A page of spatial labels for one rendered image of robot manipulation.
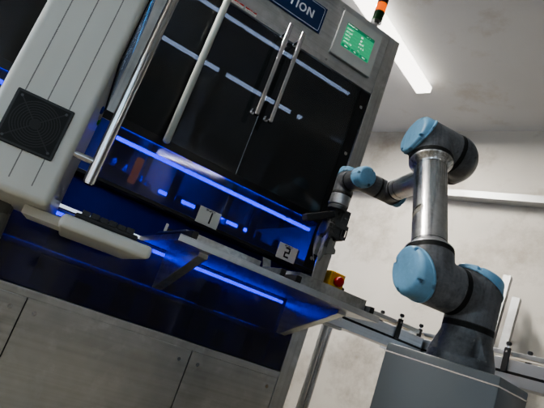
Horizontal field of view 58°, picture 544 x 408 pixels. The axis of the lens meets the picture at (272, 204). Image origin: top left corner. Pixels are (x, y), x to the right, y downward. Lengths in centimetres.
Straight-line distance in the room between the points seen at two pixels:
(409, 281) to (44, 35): 94
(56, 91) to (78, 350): 86
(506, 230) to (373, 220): 122
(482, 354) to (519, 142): 372
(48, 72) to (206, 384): 114
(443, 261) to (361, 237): 378
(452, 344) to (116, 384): 104
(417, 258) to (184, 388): 98
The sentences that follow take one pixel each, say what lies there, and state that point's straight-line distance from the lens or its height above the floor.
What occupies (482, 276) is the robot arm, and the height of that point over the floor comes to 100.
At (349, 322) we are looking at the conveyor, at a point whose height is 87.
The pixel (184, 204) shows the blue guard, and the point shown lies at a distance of 174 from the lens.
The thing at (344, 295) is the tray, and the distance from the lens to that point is 158.
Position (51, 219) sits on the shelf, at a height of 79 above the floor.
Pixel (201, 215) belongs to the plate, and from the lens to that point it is 175.
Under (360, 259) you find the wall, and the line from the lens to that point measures 486.
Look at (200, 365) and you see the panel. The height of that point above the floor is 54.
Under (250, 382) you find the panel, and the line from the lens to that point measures 189.
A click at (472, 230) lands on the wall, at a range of 456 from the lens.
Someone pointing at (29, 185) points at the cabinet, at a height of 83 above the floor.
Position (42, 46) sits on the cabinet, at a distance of 118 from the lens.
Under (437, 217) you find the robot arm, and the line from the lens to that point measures 126.
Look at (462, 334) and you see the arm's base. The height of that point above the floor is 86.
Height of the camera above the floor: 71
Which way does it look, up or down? 14 degrees up
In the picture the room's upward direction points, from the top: 20 degrees clockwise
